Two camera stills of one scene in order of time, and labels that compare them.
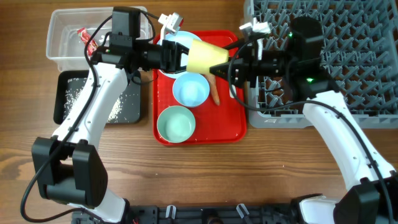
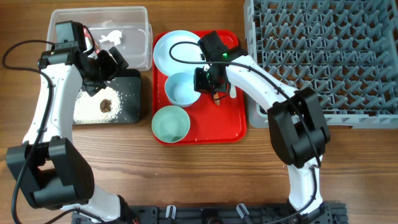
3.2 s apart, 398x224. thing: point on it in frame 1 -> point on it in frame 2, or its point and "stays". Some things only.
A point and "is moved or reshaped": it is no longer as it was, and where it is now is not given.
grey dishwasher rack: [360, 50] stays
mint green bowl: [176, 124] is moved or reshaped
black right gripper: [246, 68] -> [198, 85]
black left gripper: [168, 60] -> [111, 70]
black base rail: [204, 214] stays
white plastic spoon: [232, 91] stays
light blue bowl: [191, 89] is moved or reshaped
